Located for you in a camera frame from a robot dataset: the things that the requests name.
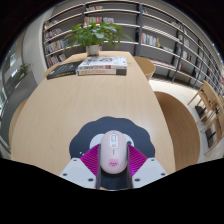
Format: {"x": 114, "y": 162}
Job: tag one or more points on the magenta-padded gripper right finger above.
{"x": 148, "y": 170}

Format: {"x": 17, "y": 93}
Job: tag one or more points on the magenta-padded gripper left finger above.
{"x": 78, "y": 170}

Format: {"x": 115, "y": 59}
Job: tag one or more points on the pale pink computer mouse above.
{"x": 113, "y": 150}

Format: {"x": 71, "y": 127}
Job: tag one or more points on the dark cloud-shaped mouse pad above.
{"x": 110, "y": 124}

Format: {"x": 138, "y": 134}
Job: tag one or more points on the round-backed wooden chair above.
{"x": 16, "y": 120}
{"x": 180, "y": 130}
{"x": 145, "y": 66}

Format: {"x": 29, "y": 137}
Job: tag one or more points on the black hardcover book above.
{"x": 63, "y": 70}

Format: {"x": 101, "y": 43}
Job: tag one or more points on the white cover book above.
{"x": 103, "y": 61}

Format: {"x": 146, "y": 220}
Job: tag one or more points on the small green floor plant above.
{"x": 23, "y": 70}

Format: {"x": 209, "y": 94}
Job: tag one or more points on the grey shelf unit with books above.
{"x": 160, "y": 33}

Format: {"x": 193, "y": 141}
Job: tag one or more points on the green potted plant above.
{"x": 95, "y": 33}

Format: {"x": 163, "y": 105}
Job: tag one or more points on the light wooden frame chair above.
{"x": 216, "y": 126}
{"x": 205, "y": 96}

